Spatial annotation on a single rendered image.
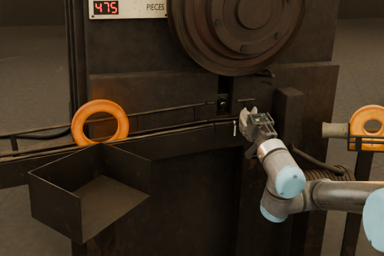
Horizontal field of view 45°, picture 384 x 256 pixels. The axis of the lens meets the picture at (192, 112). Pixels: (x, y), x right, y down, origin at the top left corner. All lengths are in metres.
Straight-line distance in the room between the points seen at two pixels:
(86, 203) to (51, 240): 0.93
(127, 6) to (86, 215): 0.68
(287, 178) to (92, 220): 0.55
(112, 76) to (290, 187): 0.68
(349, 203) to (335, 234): 1.10
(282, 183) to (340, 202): 0.16
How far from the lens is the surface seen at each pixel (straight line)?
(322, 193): 1.44
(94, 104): 1.52
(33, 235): 2.35
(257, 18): 1.47
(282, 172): 1.36
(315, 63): 1.90
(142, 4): 1.58
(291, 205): 1.47
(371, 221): 0.99
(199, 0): 1.45
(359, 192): 1.29
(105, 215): 1.32
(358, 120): 1.76
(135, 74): 1.61
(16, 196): 2.68
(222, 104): 1.73
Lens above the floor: 1.31
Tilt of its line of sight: 20 degrees down
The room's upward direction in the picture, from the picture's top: 2 degrees clockwise
